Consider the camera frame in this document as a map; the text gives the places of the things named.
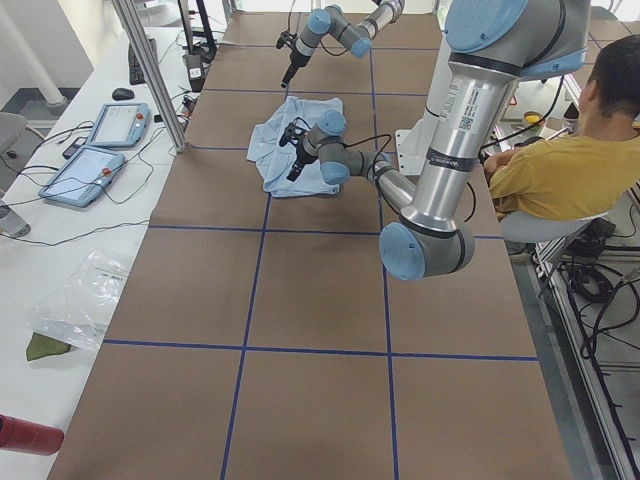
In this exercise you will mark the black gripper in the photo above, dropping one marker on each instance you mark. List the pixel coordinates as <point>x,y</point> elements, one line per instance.
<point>302,159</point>
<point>295,61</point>

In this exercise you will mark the light blue button-up shirt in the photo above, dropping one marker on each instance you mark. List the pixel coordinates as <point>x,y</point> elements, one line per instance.
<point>274,162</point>

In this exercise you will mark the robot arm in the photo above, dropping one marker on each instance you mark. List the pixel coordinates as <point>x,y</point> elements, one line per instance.
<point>330,20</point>
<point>491,45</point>

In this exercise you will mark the black keyboard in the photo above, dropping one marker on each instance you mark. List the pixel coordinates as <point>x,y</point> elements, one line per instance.
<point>136,73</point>

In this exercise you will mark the black computer mouse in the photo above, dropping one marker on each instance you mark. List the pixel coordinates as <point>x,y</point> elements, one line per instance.
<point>121,94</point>

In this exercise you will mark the upper blue teach pendant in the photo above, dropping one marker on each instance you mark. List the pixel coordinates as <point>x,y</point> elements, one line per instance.
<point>119,125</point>

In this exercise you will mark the blue teach pendant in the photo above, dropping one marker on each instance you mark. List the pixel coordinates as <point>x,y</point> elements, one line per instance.
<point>84,177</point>
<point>119,125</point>

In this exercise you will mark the lower blue teach pendant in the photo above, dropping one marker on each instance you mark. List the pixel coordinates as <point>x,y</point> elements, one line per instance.
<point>84,177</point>

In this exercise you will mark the clear plastic bag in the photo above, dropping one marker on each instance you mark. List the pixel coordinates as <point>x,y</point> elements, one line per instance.
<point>79,312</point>

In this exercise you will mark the person in yellow shirt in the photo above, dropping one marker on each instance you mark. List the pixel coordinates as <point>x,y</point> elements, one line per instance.
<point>584,174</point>

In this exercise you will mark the green cloth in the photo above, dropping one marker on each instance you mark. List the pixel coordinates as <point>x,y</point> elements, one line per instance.
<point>41,346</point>

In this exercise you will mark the red bottle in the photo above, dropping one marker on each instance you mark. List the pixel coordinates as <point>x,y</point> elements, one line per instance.
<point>23,436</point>

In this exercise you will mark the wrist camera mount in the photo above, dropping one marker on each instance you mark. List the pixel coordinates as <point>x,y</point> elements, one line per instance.
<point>287,39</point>
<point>293,134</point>

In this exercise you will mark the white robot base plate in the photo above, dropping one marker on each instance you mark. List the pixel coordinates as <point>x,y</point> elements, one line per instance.
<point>411,149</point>

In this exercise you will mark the grey aluminium frame post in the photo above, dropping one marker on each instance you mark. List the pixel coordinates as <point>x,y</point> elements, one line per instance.
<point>130,22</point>

